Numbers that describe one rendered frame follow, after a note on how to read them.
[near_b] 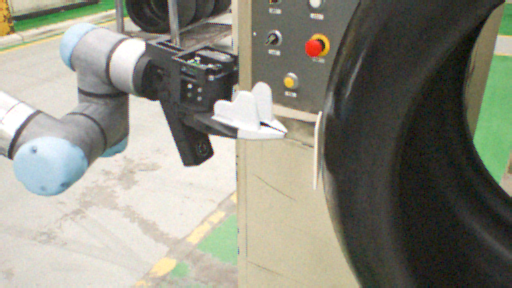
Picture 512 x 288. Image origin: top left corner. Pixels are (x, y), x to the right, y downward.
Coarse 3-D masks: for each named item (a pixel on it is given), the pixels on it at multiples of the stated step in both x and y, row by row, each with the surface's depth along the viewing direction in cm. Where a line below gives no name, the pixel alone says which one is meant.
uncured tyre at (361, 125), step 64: (384, 0) 34; (448, 0) 30; (384, 64) 35; (448, 64) 58; (384, 128) 36; (448, 128) 62; (384, 192) 38; (448, 192) 64; (384, 256) 41; (448, 256) 60
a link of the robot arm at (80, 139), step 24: (0, 96) 60; (0, 120) 58; (24, 120) 59; (48, 120) 60; (72, 120) 63; (0, 144) 59; (24, 144) 58; (48, 144) 57; (72, 144) 59; (96, 144) 64; (24, 168) 57; (48, 168) 57; (72, 168) 58; (48, 192) 58
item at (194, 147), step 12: (168, 96) 62; (168, 108) 63; (168, 120) 64; (180, 120) 63; (180, 132) 63; (192, 132) 64; (180, 144) 64; (192, 144) 64; (204, 144) 65; (180, 156) 65; (192, 156) 64; (204, 156) 65
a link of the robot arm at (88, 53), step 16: (80, 32) 67; (96, 32) 66; (112, 32) 67; (64, 48) 67; (80, 48) 66; (96, 48) 65; (112, 48) 64; (80, 64) 67; (96, 64) 65; (80, 80) 68; (96, 80) 67
